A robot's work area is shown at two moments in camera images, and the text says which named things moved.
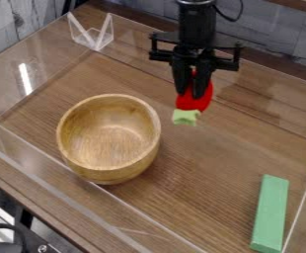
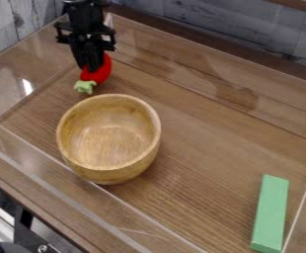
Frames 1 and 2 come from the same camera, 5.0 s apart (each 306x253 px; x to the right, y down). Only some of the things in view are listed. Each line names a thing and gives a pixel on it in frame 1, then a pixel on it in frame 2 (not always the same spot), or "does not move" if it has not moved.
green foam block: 271,215 does not move
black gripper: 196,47 -> 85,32
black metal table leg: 24,218 does not move
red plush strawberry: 189,106 -> 93,77
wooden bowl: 109,134 does not move
